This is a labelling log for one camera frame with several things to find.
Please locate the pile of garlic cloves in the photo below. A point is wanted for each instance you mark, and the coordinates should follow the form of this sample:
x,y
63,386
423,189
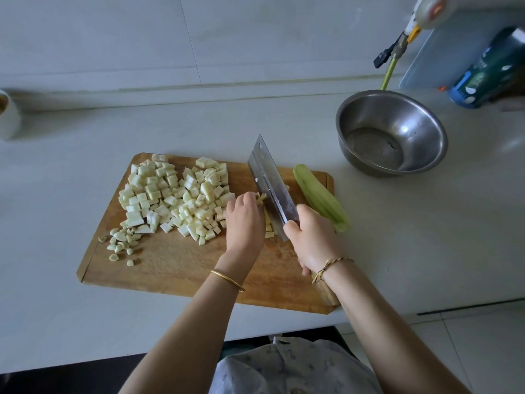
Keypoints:
x,y
119,246

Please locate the person's left hand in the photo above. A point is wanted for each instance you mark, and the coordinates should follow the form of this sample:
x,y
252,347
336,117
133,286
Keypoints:
x,y
244,234

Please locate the person's right forearm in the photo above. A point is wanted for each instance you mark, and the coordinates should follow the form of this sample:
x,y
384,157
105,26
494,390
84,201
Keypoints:
x,y
394,336

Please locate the light blue plastic board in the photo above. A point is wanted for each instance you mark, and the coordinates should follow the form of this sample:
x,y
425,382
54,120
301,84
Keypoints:
x,y
451,53

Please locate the peeled green cucumber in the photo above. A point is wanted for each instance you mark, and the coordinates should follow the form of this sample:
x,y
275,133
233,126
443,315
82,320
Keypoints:
x,y
321,197

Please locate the dark green trousers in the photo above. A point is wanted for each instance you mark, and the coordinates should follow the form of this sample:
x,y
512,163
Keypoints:
x,y
242,347

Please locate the wooden cutting board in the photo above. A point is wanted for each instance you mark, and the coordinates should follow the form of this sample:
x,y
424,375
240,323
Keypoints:
x,y
172,271

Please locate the person's right hand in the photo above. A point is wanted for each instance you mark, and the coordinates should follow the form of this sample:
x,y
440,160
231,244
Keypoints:
x,y
316,240

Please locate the person's left forearm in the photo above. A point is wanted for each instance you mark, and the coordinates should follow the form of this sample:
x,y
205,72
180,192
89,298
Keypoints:
x,y
180,340

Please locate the pile of white diced vegetable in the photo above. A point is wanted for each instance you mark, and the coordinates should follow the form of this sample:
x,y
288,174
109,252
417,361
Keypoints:
x,y
203,201

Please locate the dark green bottle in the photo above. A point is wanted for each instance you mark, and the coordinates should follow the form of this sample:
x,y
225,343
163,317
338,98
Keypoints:
x,y
490,78

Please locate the white patterned garment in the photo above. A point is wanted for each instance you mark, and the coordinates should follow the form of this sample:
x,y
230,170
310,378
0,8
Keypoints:
x,y
295,369

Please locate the deep stainless steel bowl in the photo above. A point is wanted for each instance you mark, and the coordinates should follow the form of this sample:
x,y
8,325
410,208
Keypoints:
x,y
418,119

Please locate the peeled yellow potato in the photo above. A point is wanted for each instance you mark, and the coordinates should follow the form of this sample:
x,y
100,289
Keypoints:
x,y
269,228

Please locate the white bowl of noodles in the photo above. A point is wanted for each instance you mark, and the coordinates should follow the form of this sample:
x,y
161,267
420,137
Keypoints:
x,y
8,115

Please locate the gold bangle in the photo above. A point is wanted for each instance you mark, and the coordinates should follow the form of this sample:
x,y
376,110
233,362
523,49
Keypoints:
x,y
227,280

